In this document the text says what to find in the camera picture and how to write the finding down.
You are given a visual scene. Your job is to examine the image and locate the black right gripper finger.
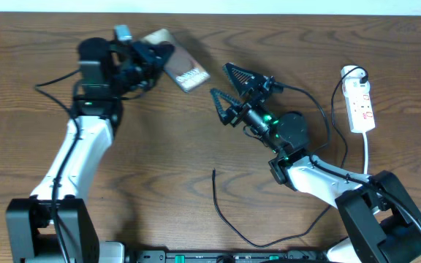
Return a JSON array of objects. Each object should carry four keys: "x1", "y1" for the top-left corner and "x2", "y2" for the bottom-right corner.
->
[
  {"x1": 222, "y1": 63, "x2": 265, "y2": 97},
  {"x1": 210, "y1": 88, "x2": 241, "y2": 123}
]

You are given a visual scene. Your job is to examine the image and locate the Samsung Galaxy smartphone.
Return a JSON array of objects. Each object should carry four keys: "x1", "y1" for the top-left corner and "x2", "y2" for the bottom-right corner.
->
[{"x1": 140, "y1": 28, "x2": 211, "y2": 93}]

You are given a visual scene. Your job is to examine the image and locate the black charger cable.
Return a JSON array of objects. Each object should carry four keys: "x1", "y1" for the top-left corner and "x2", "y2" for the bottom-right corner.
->
[{"x1": 211, "y1": 66, "x2": 369, "y2": 248}]

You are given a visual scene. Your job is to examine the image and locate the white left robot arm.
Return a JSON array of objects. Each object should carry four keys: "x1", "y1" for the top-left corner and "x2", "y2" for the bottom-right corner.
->
[{"x1": 5, "y1": 37, "x2": 175, "y2": 262}]

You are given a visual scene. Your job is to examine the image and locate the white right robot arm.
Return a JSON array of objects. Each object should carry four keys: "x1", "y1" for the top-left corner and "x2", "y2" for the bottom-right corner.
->
[{"x1": 210, "y1": 63, "x2": 421, "y2": 263}]

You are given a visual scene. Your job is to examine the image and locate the white power strip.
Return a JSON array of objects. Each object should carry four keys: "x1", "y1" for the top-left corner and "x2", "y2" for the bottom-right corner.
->
[{"x1": 341, "y1": 65, "x2": 376, "y2": 134}]

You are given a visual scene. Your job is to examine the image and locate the white power strip cord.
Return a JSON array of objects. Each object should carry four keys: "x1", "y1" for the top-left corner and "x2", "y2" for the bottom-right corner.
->
[{"x1": 362, "y1": 131, "x2": 369, "y2": 175}]

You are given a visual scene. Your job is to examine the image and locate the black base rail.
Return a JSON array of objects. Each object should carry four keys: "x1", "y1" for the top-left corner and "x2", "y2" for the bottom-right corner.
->
[{"x1": 131, "y1": 250, "x2": 329, "y2": 263}]

